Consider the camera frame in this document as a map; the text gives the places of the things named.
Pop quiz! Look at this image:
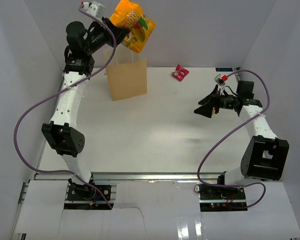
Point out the aluminium frame rail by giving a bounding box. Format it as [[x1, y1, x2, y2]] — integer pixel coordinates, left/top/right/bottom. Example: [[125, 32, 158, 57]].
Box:
[[29, 171, 273, 183]]

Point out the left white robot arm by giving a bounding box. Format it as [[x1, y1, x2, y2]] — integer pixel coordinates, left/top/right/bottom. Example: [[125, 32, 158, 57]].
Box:
[[41, 18, 130, 200]]

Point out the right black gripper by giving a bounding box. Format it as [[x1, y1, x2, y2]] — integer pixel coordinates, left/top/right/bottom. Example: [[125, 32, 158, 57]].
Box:
[[194, 84, 240, 118]]

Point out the large orange candy bag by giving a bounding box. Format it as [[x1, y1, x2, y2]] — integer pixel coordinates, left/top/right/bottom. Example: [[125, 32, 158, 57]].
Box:
[[110, 0, 156, 53]]

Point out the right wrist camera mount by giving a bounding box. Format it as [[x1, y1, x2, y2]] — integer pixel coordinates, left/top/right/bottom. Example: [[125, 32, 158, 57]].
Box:
[[214, 74, 228, 87]]

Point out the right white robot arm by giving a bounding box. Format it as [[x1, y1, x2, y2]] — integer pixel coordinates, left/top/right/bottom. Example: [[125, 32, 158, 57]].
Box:
[[194, 81, 290, 200]]

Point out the brown paper bag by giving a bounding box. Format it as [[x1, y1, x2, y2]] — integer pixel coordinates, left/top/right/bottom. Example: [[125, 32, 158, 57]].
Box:
[[105, 45, 148, 101]]

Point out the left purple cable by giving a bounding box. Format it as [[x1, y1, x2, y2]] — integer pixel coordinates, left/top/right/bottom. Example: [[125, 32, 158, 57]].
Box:
[[13, 6, 117, 210]]

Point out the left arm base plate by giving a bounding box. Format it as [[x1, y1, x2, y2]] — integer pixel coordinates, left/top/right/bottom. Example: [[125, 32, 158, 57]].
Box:
[[66, 185, 112, 201]]

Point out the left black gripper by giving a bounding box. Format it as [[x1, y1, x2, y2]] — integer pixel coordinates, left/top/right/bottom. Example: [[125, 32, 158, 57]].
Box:
[[83, 16, 129, 56]]

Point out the pink snack packet back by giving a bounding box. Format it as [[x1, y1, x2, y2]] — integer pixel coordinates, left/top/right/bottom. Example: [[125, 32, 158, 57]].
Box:
[[171, 64, 190, 82]]

